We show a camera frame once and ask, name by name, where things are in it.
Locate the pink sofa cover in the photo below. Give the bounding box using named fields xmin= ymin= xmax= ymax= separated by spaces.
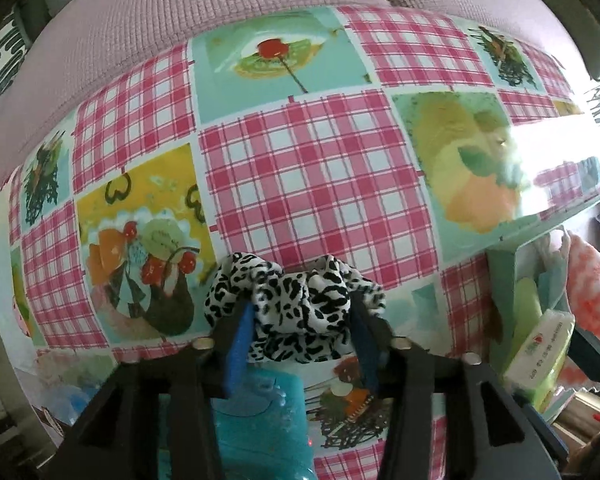
xmin=0 ymin=0 xmax=588 ymax=201

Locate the clear plastic container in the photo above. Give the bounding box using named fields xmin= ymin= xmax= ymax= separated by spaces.
xmin=35 ymin=355 xmax=106 ymax=436

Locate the teal soft cube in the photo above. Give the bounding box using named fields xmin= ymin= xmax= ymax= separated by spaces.
xmin=210 ymin=370 xmax=316 ymax=480

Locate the teal cardboard box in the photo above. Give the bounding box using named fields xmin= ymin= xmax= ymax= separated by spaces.
xmin=485 ymin=192 xmax=600 ymax=361

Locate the pink white striped towel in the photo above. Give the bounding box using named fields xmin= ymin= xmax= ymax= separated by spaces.
xmin=565 ymin=237 xmax=600 ymax=336

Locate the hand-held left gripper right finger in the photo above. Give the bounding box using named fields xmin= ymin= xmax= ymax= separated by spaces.
xmin=347 ymin=292 xmax=568 ymax=480

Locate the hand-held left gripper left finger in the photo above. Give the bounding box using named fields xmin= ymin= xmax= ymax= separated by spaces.
xmin=55 ymin=300 xmax=258 ymax=480

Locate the pink white sock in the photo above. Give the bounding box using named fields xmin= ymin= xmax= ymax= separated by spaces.
xmin=540 ymin=227 xmax=573 ymax=271

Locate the light green cloth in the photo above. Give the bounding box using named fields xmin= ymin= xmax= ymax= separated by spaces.
xmin=500 ymin=277 xmax=543 ymax=361

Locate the green tissue pack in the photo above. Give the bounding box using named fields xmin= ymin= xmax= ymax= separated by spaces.
xmin=502 ymin=310 xmax=576 ymax=406

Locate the black white patterned pillow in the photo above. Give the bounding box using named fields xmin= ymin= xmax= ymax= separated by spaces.
xmin=0 ymin=7 xmax=28 ymax=116

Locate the light blue face mask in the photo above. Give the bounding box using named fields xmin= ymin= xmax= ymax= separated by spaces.
xmin=537 ymin=260 xmax=568 ymax=311

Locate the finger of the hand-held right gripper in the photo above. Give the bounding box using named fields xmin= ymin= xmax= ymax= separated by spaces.
xmin=567 ymin=322 xmax=600 ymax=378

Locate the black white spotted scrunchie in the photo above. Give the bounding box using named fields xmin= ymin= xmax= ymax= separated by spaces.
xmin=203 ymin=252 xmax=387 ymax=365

